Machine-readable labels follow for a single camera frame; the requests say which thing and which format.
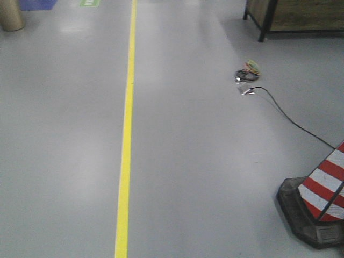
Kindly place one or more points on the floor socket with plug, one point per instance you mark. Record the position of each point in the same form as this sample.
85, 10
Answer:
248, 74

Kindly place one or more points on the green footprint floor sign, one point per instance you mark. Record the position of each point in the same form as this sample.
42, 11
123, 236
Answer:
89, 3

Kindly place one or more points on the red white traffic cone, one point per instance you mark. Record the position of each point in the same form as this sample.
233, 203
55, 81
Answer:
313, 205

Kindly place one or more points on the beige planter pot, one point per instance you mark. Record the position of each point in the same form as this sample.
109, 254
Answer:
11, 15

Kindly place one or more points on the wooden cabinet black frame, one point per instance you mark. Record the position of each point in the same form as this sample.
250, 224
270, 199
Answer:
285, 16

